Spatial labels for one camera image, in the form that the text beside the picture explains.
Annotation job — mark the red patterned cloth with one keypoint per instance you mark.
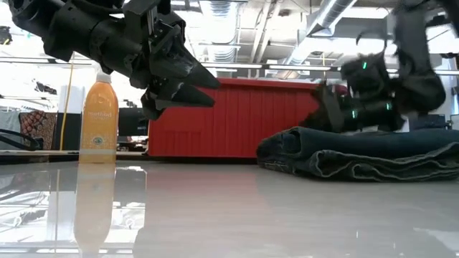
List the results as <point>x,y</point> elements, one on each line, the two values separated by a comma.
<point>37,129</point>

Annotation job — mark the ribbed silver duct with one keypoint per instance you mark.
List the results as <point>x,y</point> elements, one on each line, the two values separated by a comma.
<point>220,9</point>

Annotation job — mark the silver ventilation duct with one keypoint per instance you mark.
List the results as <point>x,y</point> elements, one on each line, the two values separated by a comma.
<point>330,14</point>

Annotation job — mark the dark blue jeans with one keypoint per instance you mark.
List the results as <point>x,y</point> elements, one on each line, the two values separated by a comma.
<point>358,150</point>

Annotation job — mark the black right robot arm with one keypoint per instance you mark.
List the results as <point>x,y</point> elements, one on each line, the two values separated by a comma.
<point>419,79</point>

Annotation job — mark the orange spray bottle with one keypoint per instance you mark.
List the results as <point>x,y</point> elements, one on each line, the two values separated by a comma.
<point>98,125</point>

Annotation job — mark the black cabinet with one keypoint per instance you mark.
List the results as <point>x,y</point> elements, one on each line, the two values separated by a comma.
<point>73,132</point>

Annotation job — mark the white table mat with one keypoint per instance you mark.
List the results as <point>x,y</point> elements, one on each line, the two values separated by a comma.
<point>251,215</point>

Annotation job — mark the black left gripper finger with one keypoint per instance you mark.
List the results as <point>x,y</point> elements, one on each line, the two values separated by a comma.
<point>186,71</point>
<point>179,97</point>

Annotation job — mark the white column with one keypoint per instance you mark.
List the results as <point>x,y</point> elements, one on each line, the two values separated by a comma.
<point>77,100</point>

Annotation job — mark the ceiling light strip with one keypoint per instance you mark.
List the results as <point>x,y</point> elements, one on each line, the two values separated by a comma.
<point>301,67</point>
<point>233,66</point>

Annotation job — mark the red plastic laundry bin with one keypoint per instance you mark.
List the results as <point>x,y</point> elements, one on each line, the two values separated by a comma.
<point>233,122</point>

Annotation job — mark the light wooden desk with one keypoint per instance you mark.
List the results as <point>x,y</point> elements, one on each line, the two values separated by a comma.
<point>36,154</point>

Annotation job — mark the black ceiling spotlight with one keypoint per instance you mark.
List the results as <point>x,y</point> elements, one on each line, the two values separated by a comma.
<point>4,36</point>

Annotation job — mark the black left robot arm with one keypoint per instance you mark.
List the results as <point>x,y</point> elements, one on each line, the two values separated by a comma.
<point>64,28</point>

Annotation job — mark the black monitor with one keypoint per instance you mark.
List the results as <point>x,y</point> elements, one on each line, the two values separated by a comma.
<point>132,122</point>

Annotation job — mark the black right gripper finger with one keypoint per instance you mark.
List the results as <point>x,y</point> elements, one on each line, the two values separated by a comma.
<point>328,114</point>

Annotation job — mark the grey fabric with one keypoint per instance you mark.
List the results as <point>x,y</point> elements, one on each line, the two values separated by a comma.
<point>9,120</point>

